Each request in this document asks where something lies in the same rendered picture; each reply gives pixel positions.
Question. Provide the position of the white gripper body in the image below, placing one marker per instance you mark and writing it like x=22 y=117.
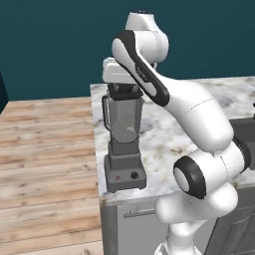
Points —
x=114 y=73

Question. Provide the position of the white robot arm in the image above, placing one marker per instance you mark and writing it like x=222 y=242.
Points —
x=199 y=116

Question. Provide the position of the black blender lid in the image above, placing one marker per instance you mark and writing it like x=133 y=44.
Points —
x=124 y=94

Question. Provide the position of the grey clear blender jar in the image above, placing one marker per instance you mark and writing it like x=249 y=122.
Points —
x=124 y=119

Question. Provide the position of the grey blender base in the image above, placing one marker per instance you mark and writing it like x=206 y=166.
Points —
x=124 y=172

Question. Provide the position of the black blender knob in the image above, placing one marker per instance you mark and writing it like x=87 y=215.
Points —
x=134 y=175

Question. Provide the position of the dark tall cabinet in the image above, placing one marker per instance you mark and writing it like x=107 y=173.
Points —
x=2 y=94

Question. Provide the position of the grey cupboard door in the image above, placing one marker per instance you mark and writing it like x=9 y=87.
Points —
x=237 y=229

